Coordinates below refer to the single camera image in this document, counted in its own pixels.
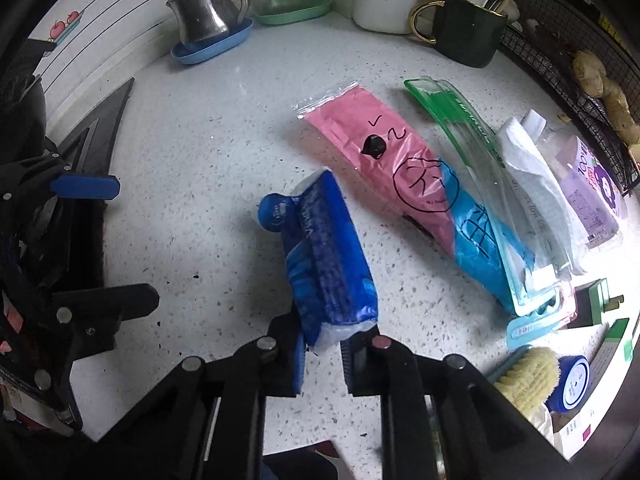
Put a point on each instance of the blue plastic tray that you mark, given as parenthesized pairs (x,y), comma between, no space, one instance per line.
(200,54)

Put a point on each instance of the pink and blue plastic bag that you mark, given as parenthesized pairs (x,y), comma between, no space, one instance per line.
(380,160)

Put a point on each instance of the pink and white box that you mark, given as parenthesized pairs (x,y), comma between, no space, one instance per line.
(575,432)

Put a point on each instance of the black stove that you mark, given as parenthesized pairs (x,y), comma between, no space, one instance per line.
(97,135)

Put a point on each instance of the person's blue trousers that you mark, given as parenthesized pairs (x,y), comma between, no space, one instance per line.
(295,465)

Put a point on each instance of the clear green toothbrush packaging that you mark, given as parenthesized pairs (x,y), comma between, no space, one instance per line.
(470,130)

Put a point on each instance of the steel teapot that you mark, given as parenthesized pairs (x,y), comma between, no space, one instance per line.
(202,10)

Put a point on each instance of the ginger root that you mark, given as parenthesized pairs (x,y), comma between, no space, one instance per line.
(600,80)

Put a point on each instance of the blue tissue packet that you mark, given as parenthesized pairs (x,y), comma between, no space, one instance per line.
(325,260)

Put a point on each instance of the green plastic tray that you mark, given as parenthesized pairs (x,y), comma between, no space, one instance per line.
(300,14)

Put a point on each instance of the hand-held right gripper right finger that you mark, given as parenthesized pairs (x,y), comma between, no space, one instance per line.
(348,362)

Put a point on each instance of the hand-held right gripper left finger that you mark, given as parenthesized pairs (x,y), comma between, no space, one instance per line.
(299,362)

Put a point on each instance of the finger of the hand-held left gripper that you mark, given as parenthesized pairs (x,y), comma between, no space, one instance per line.
(87,187)
(107,300)

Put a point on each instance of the yellow bristle brush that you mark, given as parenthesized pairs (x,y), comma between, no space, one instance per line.
(530,380)

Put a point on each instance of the purple label plastic bottle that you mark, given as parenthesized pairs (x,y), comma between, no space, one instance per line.
(595,195)

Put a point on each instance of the small green box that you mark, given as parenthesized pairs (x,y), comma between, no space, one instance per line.
(597,302)

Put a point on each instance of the green and white box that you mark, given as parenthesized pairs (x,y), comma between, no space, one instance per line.
(617,347)

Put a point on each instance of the white lidded sugar bowl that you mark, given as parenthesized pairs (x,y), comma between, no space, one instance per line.
(380,7)

